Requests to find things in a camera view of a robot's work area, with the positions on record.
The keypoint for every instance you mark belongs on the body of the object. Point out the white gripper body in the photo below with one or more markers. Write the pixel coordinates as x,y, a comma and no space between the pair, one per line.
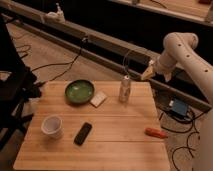
163,66

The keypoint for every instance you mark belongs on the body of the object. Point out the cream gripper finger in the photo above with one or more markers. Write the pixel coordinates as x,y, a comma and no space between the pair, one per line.
148,73

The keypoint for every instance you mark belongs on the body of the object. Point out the green ceramic bowl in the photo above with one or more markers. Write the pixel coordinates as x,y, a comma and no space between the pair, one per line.
79,92

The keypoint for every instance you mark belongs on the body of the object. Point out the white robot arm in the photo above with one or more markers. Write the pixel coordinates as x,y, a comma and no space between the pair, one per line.
179,48

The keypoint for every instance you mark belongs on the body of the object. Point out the blue power box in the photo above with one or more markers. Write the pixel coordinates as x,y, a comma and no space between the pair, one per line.
178,108

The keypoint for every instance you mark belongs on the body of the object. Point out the white rectangular block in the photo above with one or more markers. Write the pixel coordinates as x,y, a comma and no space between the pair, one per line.
98,99

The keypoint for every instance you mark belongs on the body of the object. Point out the orange marker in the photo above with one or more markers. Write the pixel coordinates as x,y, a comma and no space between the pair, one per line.
155,133

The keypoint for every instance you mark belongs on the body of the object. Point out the black remote control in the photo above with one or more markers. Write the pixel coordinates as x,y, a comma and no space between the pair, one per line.
82,134

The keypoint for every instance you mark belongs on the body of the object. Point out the white paper cup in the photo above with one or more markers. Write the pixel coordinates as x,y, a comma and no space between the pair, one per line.
52,127

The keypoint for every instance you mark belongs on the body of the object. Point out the black chair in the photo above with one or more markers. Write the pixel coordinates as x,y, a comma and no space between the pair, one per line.
17,89

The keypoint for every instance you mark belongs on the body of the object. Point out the long metal rail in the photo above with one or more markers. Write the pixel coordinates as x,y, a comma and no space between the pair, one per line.
113,28

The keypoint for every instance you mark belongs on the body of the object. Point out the white object on rail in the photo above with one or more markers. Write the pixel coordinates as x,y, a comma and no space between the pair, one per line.
57,16

